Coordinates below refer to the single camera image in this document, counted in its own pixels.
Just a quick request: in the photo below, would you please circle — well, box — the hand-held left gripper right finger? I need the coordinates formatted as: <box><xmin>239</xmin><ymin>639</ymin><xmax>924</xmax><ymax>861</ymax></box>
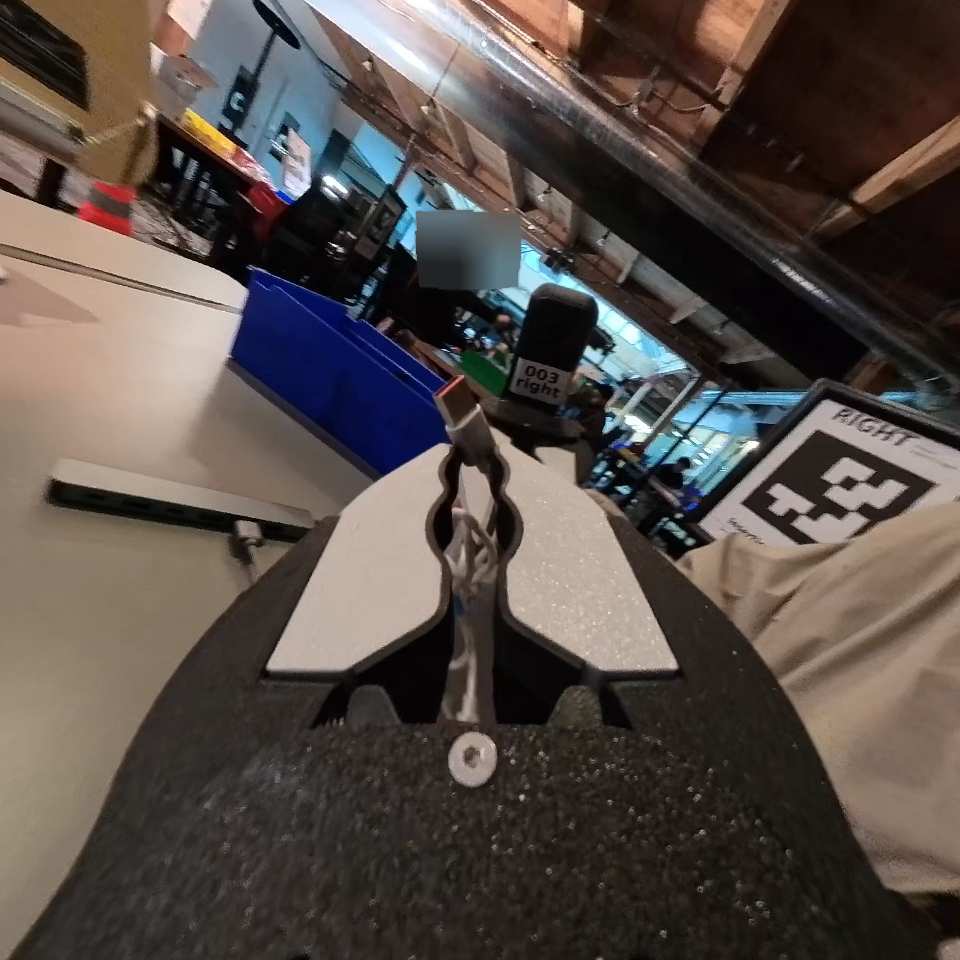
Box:
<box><xmin>489</xmin><ymin>448</ymin><xmax>681</xmax><ymax>681</ymax></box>

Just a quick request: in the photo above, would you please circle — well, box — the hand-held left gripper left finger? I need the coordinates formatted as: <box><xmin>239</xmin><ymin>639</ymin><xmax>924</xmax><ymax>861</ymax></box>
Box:
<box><xmin>264</xmin><ymin>442</ymin><xmax>456</xmax><ymax>681</ymax></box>

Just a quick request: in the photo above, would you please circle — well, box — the black usb cable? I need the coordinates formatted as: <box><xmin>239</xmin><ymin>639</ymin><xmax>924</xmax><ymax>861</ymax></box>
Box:
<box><xmin>231</xmin><ymin>516</ymin><xmax>267</xmax><ymax>585</ymax></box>

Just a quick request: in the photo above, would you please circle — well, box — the white usb cable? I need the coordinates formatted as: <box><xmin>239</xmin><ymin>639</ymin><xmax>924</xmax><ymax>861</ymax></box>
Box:
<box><xmin>433</xmin><ymin>377</ymin><xmax>515</xmax><ymax>725</ymax></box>

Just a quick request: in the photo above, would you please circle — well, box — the silver usb hub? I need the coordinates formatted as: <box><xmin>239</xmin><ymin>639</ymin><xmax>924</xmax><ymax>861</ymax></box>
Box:
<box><xmin>46</xmin><ymin>457</ymin><xmax>318</xmax><ymax>544</ymax></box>

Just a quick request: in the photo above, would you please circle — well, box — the blue plastic bin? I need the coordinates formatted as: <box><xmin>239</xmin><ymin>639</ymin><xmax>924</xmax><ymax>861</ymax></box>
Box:
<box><xmin>227</xmin><ymin>266</ymin><xmax>453</xmax><ymax>483</ymax></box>

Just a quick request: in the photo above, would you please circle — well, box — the black floor lamp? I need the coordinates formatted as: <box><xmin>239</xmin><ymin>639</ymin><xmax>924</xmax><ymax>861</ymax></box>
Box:
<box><xmin>249</xmin><ymin>0</ymin><xmax>304</xmax><ymax>100</ymax></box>

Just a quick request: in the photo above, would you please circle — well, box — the orange traffic cone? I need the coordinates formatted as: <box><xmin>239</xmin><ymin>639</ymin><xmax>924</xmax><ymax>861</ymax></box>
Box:
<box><xmin>78</xmin><ymin>178</ymin><xmax>139</xmax><ymax>237</ymax></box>

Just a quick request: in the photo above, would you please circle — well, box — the gold board on stand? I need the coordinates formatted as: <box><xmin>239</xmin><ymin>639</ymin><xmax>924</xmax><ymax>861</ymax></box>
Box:
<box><xmin>0</xmin><ymin>0</ymin><xmax>164</xmax><ymax>190</ymax></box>

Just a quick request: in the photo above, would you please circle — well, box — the silver air duct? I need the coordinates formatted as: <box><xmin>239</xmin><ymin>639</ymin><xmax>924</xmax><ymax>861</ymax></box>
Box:
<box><xmin>405</xmin><ymin>0</ymin><xmax>960</xmax><ymax>391</ymax></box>

